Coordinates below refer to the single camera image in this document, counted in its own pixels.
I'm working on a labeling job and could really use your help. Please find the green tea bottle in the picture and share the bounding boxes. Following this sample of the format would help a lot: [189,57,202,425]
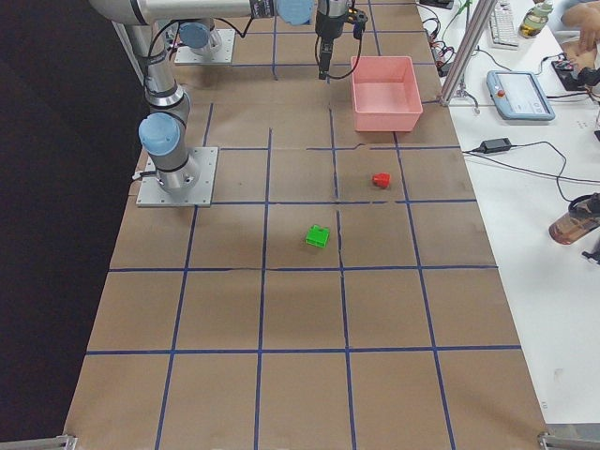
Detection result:
[518,0,554,38]

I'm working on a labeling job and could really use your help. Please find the aluminium frame post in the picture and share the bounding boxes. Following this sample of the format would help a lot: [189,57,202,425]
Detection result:
[439,0,496,106]

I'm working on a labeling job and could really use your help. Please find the person hand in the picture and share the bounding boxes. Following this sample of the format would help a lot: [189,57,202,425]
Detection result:
[578,16,599,52]

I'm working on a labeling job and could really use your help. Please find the brown drinking bottle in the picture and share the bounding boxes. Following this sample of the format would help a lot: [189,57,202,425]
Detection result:
[548,193,599,245]

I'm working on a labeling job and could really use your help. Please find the black power adapter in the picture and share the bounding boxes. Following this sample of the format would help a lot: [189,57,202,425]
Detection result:
[479,138,513,154]

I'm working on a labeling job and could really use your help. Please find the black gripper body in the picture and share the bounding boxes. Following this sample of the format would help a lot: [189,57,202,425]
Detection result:
[315,0,367,39]

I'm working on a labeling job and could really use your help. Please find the blue teach pendant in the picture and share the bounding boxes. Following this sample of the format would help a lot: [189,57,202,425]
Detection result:
[486,70,555,122]

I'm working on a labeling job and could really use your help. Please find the green toy block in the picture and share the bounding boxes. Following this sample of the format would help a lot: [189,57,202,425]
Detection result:
[305,224,330,248]

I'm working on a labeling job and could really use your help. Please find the black power cable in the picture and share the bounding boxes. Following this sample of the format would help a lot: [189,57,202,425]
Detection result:
[461,142,600,203]

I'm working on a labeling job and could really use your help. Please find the white keyboard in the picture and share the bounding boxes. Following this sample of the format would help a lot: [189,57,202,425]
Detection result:
[488,0,519,51]

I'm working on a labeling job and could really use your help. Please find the pink plastic box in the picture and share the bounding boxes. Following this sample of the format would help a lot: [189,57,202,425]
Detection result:
[351,56,423,132]

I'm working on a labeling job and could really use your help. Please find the red toy block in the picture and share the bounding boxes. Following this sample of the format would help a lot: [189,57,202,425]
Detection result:
[371,172,391,189]

